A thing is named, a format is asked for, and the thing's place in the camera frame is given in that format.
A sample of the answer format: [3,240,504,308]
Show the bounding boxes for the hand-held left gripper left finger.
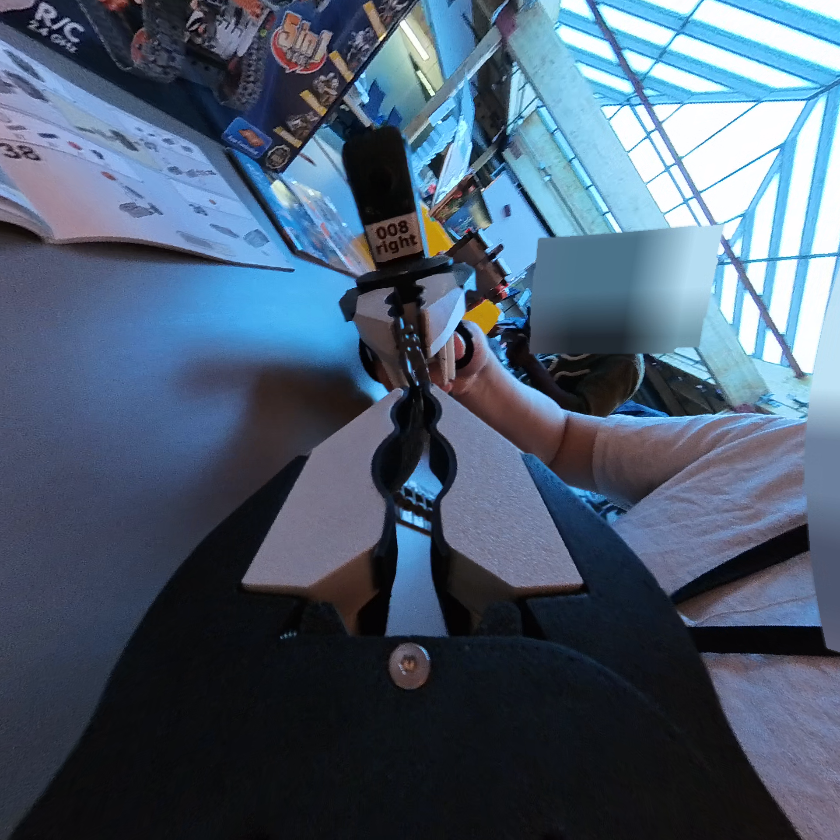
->
[241,388,406,636]

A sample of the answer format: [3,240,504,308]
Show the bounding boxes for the grey toy track chain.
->
[387,302,439,534]

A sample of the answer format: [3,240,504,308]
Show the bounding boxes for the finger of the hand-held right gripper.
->
[354,292,412,389]
[421,274,465,367]

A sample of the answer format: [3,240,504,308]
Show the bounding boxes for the dark printed toy box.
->
[430,187,494,231]

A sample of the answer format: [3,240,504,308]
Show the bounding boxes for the person's right hand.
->
[432,322,508,398]

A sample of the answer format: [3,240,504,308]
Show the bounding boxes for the person's right forearm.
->
[472,367,599,492]

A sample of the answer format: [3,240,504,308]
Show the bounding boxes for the blue printed leaflet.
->
[226,150,370,277]

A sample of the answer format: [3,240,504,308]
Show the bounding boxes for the blue robot kit box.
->
[0,0,421,173]

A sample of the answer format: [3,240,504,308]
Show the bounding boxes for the white instruction booklet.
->
[0,39,295,272]

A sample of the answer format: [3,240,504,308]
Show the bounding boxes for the grey desk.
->
[0,20,539,828]

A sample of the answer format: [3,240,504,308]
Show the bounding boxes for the black harness strap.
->
[688,626,825,656]
[671,525,812,605]

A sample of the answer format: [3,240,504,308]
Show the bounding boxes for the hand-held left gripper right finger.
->
[425,387,585,636]

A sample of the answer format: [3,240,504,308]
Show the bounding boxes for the black toy robot orange wheels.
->
[446,233,521,309]

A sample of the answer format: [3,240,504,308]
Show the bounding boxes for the large grid window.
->
[558,0,840,376]

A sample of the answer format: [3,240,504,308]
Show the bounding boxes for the yellow plastic bin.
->
[354,206,504,336]

